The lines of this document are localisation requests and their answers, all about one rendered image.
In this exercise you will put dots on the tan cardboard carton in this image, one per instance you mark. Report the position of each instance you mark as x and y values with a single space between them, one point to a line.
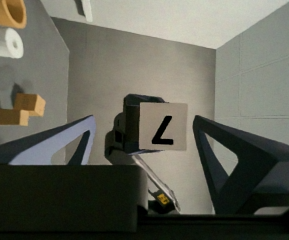
32 103
163 126

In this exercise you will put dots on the white tape roll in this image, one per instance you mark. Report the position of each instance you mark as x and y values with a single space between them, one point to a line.
10 44

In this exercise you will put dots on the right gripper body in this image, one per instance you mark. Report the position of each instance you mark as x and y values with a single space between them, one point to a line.
128 123

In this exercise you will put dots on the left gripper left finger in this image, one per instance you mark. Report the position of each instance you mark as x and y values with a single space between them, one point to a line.
37 149

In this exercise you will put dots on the brown rectangular block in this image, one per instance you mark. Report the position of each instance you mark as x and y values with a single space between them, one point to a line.
13 116

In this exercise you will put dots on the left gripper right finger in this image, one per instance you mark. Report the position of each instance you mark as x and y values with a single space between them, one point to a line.
263 164

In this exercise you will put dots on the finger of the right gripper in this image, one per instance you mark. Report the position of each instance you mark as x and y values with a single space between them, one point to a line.
132 148
135 99

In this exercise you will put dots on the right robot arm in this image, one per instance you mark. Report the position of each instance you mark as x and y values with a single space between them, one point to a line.
113 152

